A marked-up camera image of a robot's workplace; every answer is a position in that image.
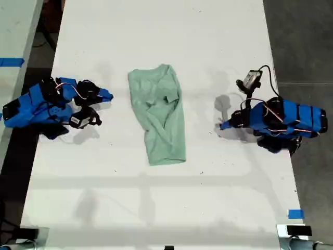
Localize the black camera box white label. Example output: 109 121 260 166
69 106 103 129

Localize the long blue tape strip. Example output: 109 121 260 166
0 57 25 67

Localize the pale green t-shirt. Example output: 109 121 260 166
127 64 187 167

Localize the white mounting plate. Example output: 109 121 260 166
276 223 313 238

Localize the black silver camera box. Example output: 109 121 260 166
235 69 262 93

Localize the grey metal pipe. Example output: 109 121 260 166
279 237 333 250
0 240 37 250

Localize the black camera cable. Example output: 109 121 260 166
259 65 281 99

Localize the short blue tape strip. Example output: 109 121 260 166
288 209 305 219

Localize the small black box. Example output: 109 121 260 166
18 227 40 240
286 226 313 236

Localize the black camera stalk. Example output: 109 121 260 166
240 87 255 111

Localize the white side table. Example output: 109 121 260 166
0 0 44 170

